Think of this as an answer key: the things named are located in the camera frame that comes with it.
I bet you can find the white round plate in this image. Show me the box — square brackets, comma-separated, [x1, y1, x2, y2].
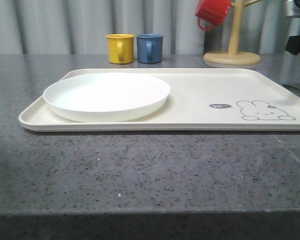
[43, 72, 171, 123]

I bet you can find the wooden mug tree stand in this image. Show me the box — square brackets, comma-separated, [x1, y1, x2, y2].
[203, 0, 261, 65]

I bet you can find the red enamel mug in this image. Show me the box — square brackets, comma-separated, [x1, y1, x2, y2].
[195, 0, 232, 31]

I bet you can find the cream rabbit print tray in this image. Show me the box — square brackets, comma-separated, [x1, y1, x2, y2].
[18, 68, 300, 132]

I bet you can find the blue enamel mug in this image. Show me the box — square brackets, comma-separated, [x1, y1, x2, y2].
[136, 33, 164, 64]

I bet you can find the yellow enamel mug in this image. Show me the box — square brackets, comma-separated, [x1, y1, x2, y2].
[105, 33, 135, 64]

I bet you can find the grey pleated curtain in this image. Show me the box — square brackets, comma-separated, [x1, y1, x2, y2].
[0, 0, 300, 55]

